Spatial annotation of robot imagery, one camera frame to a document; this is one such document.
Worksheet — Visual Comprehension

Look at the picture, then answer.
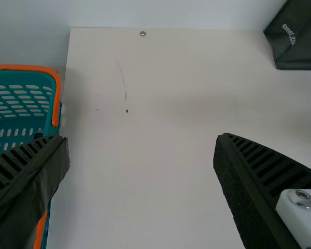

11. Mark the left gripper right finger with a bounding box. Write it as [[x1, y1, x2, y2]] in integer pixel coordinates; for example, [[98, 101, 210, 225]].
[[211, 132, 311, 249]]

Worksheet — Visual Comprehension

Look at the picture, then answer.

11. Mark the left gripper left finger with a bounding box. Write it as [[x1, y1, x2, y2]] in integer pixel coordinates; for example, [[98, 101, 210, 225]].
[[0, 134, 72, 249]]

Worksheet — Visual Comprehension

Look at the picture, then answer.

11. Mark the teal shopping basket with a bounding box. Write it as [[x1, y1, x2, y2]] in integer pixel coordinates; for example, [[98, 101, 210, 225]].
[[0, 64, 68, 249]]

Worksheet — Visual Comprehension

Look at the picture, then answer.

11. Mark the dark grey bag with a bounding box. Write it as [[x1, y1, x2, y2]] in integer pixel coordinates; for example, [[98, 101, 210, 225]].
[[263, 0, 311, 71]]

